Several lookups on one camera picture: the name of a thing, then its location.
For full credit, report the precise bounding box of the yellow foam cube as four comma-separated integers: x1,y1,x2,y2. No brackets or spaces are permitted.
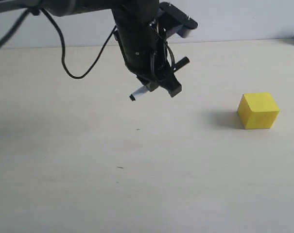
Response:
237,92,280,130

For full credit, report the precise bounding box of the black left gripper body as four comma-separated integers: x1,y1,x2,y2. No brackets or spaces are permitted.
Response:
112,7,173,83

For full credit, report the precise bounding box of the black white whiteboard marker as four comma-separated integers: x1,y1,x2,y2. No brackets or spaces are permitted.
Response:
129,57,190,101

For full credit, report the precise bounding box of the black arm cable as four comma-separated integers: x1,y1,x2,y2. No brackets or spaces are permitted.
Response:
0,7,118,80

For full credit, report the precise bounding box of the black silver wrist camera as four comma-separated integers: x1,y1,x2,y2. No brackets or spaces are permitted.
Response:
157,2,198,39

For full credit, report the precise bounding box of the grey black Piper left arm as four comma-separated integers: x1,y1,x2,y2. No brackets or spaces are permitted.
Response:
0,0,182,97

